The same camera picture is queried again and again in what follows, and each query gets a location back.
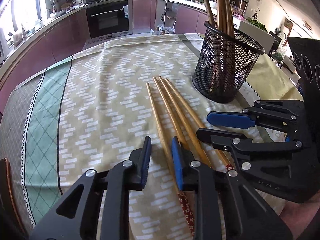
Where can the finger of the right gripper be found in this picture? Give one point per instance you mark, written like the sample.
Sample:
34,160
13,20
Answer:
232,142
232,119

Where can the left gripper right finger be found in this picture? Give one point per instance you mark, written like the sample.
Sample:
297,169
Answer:
225,203

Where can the wooden chopstick red end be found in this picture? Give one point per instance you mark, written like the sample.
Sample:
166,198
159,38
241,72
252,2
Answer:
182,197

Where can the right hand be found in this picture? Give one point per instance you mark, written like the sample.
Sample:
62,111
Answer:
297,217

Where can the yellow cloth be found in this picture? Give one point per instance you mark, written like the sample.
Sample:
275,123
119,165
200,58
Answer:
270,82

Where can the black mesh utensil cup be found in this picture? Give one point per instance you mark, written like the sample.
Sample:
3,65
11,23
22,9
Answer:
224,63

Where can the patterned beige green tablecloth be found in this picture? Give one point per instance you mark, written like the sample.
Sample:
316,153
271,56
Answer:
90,110

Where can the plastic bag on floor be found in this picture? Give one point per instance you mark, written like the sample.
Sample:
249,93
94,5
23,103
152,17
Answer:
163,31

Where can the pink lower cabinets left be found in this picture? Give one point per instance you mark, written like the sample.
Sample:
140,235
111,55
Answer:
52,43

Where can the black built-in oven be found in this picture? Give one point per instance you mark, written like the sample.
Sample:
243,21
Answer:
107,18

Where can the window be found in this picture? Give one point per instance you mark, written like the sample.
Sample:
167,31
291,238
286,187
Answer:
19,13

